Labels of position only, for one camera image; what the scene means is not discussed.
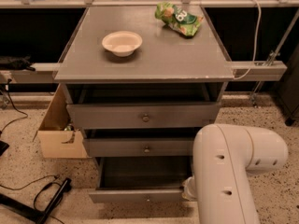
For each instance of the cardboard box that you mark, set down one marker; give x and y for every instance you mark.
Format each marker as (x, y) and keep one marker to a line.
(57, 134)

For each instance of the grey bottom drawer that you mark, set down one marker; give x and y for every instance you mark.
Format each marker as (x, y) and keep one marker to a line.
(141, 179)

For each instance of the black bag on rail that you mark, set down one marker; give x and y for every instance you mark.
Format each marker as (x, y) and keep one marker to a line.
(16, 63)

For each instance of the black metal stand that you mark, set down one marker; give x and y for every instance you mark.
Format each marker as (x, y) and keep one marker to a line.
(32, 212)

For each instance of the grey middle drawer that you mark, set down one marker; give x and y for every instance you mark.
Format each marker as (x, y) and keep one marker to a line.
(138, 147)

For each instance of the green snack bag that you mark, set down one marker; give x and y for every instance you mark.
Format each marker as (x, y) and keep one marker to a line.
(178, 19)

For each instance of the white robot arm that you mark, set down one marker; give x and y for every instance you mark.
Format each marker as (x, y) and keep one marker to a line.
(224, 157)

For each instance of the white paper bowl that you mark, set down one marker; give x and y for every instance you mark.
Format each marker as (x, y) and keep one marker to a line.
(122, 43)

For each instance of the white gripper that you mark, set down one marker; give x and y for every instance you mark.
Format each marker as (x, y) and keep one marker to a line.
(189, 188)

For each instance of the grey top drawer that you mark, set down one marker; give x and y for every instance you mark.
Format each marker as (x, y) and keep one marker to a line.
(143, 116)

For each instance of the grey drawer cabinet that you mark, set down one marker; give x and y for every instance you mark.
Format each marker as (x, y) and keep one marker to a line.
(166, 68)

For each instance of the grey drawer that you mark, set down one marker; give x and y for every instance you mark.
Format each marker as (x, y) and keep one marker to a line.
(138, 147)
(141, 179)
(143, 116)

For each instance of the metal railing frame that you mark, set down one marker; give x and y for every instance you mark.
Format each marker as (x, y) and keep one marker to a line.
(249, 33)

